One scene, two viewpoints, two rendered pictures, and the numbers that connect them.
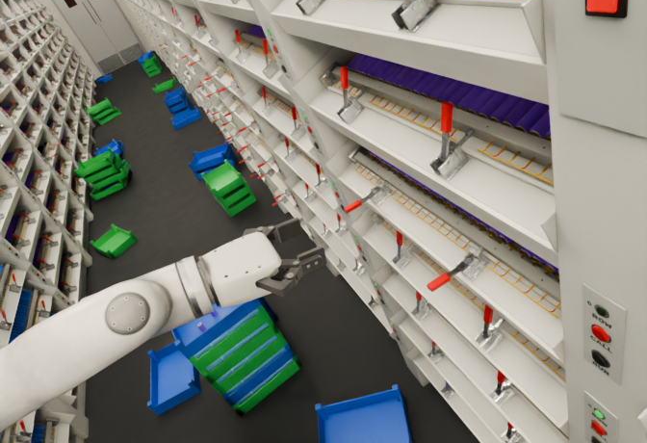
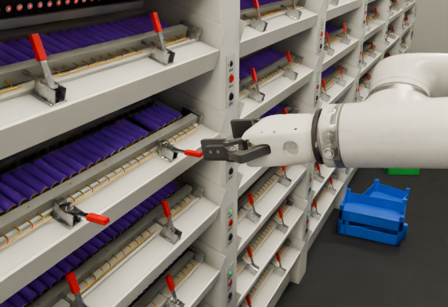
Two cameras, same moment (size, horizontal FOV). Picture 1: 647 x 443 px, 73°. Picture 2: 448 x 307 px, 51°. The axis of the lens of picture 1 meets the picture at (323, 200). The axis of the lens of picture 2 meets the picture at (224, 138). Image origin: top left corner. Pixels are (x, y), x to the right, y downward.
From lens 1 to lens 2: 1.13 m
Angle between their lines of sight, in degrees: 112
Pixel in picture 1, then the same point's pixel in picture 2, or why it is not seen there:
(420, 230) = (127, 183)
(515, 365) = (186, 224)
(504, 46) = not seen: outside the picture
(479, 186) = (180, 56)
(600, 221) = (229, 15)
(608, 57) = not seen: outside the picture
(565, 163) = not seen: outside the picture
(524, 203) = (193, 49)
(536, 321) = (200, 137)
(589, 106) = not seen: outside the picture
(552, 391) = (197, 209)
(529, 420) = (188, 290)
